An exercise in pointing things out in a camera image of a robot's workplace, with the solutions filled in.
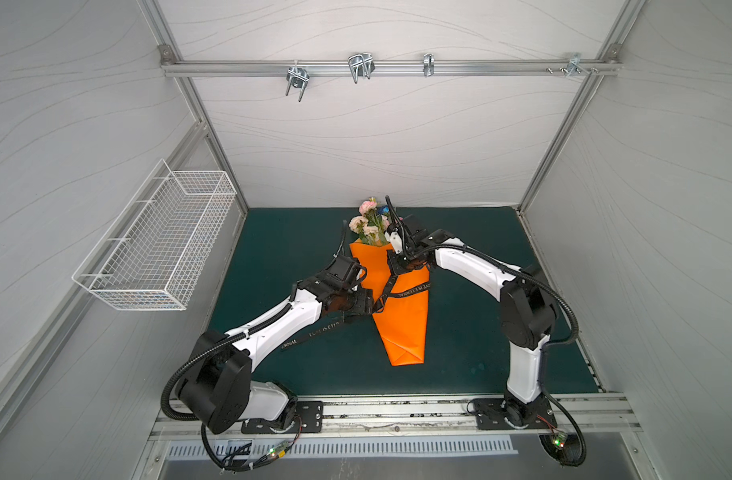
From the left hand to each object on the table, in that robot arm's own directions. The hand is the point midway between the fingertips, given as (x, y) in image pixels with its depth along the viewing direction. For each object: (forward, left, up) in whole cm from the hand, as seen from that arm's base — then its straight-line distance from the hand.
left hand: (369, 298), depth 85 cm
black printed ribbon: (+5, -7, -5) cm, 10 cm away
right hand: (+13, -8, +1) cm, 15 cm away
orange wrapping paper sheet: (-2, -10, -7) cm, 12 cm away
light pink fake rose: (+39, +2, -2) cm, 39 cm away
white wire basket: (-1, +50, +21) cm, 54 cm away
